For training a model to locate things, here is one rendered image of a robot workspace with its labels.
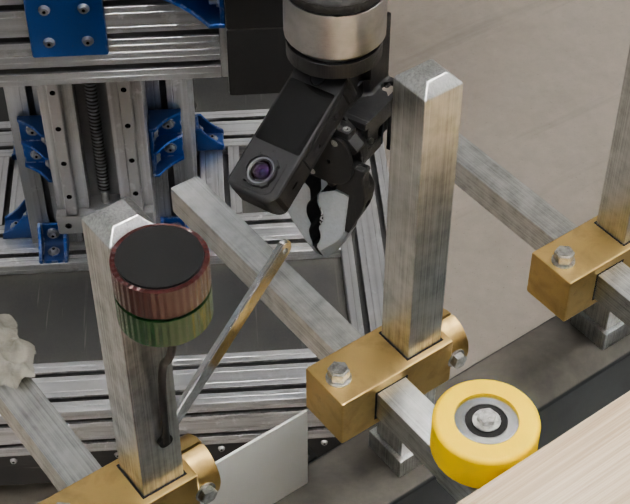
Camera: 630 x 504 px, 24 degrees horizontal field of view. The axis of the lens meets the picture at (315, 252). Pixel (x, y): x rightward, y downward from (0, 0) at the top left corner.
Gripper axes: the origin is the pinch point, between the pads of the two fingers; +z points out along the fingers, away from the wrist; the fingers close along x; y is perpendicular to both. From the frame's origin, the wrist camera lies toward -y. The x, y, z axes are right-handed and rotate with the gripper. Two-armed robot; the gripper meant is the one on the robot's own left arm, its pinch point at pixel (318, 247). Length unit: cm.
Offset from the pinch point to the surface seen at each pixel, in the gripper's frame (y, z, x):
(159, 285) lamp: -26.5, -22.0, -6.2
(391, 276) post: -0.8, -1.5, -7.4
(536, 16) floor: 158, 91, 50
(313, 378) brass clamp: -7.4, 6.3, -4.4
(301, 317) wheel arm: -1.8, 7.0, 0.5
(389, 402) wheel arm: -5.6, 7.0, -10.5
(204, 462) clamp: -19.9, 4.7, -2.9
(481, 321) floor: 78, 91, 19
